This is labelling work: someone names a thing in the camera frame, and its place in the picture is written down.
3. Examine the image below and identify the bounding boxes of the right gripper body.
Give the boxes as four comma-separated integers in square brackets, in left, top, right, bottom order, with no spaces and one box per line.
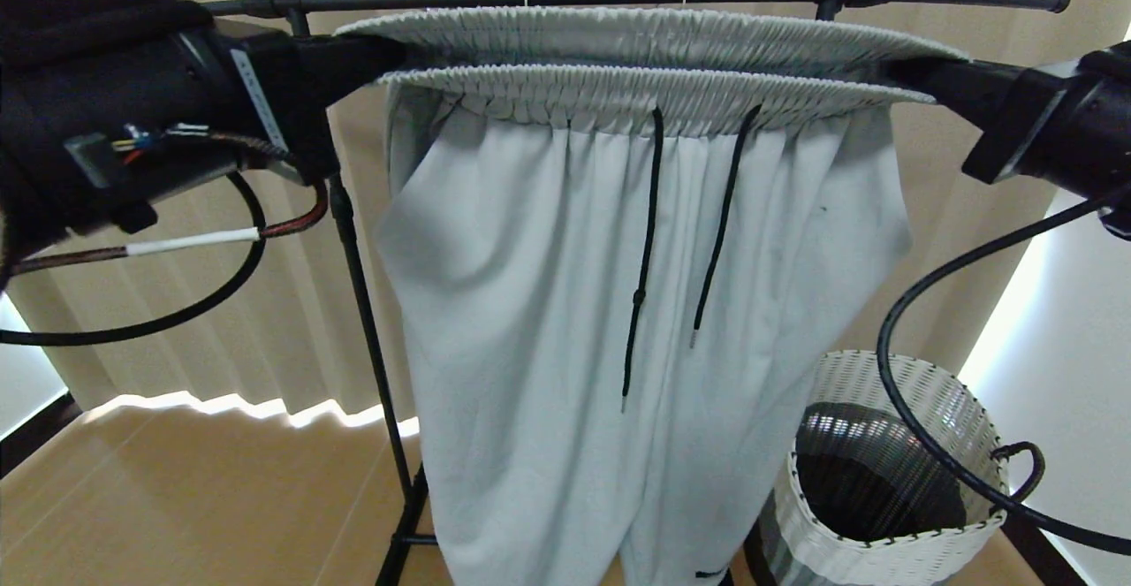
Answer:
[961,42,1131,202]

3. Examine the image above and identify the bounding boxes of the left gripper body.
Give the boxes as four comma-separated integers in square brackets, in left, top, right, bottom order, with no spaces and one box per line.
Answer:
[0,22,344,229]

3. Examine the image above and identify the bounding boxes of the pale grey shorts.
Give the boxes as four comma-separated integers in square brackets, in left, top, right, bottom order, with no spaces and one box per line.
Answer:
[334,4,968,586]

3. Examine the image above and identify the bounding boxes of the white laundry basket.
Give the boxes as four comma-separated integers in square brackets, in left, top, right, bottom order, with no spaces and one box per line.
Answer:
[744,349,1046,586]

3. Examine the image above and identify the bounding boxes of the beige curtain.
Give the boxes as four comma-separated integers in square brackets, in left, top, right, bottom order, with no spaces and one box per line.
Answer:
[0,0,1131,428]

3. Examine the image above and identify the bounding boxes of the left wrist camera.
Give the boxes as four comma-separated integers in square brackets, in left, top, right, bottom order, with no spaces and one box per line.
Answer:
[0,0,213,70]

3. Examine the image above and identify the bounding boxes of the black cable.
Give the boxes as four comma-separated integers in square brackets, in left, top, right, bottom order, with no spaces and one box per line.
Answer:
[0,171,268,346]
[877,188,1131,556]

